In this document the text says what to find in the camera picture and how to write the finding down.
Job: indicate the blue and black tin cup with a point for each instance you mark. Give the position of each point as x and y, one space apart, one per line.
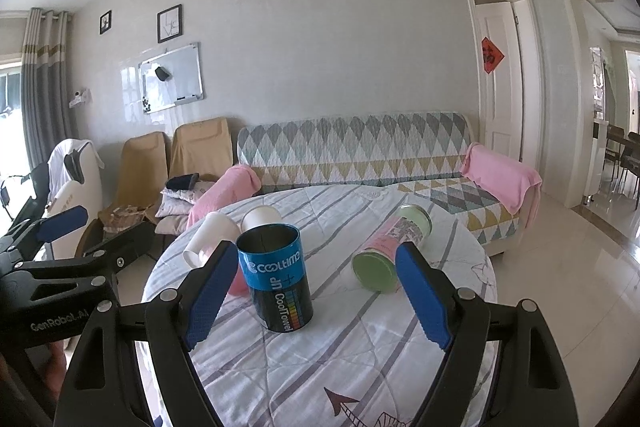
275 287

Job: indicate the tan covered chair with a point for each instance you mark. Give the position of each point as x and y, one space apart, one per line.
200 147
142 162

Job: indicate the white massage chair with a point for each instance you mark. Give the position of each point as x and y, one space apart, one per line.
70 199

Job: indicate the dark cloth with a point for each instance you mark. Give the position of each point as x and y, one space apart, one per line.
182 183

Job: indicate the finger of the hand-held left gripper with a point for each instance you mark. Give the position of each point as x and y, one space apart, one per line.
127 244
62 223

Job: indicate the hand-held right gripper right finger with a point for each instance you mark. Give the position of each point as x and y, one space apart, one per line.
425 302

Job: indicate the white paper cup lying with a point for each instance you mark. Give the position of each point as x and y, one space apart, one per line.
210 232

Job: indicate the tiny black picture frame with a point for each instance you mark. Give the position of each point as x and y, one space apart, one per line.
105 22

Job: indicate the whiteboard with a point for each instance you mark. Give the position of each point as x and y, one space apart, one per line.
175 87

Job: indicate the red door decoration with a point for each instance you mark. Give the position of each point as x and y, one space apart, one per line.
493 55

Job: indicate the floral pillow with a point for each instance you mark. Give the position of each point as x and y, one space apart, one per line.
180 207

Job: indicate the black whiteboard eraser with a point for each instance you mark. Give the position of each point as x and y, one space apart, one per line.
163 74

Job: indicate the grey striped curtain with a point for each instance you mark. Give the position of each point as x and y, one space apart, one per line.
45 97

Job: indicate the white door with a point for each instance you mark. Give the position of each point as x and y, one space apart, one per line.
500 107

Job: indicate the green cup with pink label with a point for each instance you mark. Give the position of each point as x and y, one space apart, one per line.
375 268
417 222

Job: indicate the striped white quilt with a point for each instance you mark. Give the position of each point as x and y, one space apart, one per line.
350 357

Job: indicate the pink towel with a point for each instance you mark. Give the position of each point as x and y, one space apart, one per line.
230 188
500 172

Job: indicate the diamond patterned sofa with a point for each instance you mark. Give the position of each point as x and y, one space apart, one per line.
350 147

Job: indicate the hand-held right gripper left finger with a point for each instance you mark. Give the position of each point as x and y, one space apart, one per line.
210 302

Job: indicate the dark dining chair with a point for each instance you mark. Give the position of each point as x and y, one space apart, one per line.
622 152

